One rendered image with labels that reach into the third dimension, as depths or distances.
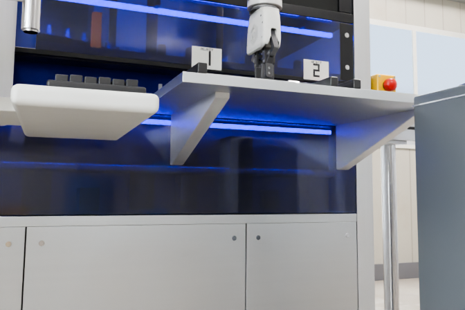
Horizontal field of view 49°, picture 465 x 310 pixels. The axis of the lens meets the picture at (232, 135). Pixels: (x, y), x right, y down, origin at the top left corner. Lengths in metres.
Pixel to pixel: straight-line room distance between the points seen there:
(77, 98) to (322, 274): 0.98
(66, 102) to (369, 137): 0.89
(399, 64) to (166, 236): 3.34
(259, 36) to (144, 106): 0.52
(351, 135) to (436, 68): 3.22
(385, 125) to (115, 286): 0.78
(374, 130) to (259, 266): 0.47
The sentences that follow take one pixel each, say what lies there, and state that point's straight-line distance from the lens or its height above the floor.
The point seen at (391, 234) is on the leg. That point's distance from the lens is 1.83.
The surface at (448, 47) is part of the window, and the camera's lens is 4.78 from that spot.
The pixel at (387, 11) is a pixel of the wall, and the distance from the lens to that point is 4.47.
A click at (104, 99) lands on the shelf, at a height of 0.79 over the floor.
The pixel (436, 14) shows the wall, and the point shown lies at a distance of 4.81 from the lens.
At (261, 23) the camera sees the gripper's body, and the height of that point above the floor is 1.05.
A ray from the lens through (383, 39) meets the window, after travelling 4.34.
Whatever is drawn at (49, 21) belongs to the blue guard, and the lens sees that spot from 1.34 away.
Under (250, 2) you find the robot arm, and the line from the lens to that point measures 1.24.
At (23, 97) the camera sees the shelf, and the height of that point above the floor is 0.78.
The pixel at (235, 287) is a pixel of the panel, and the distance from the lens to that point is 1.40.
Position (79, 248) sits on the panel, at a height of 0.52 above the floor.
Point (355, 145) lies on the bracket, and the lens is 1.45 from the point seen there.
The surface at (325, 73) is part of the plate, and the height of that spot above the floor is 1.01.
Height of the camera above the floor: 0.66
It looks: 6 degrees up
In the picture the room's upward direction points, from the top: 1 degrees clockwise
